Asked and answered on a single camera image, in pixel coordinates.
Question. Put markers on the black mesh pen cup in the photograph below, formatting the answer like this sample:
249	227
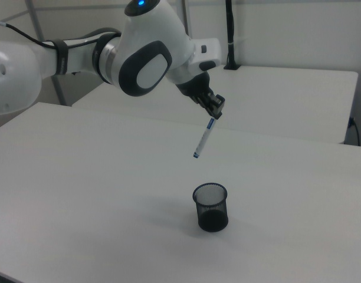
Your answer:
211	215

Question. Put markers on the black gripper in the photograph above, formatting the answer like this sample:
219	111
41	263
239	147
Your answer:
196	85

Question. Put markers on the white marker with blue cap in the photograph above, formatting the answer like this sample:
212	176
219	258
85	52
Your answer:
203	138

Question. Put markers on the black clamped pole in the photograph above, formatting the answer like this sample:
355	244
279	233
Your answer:
230	35

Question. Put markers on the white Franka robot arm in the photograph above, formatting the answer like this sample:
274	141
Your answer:
145	56

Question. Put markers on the white background table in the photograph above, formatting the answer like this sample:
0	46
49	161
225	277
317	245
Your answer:
272	100

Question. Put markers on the vertical grey wall profile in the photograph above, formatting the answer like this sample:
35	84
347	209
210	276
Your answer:
188	20

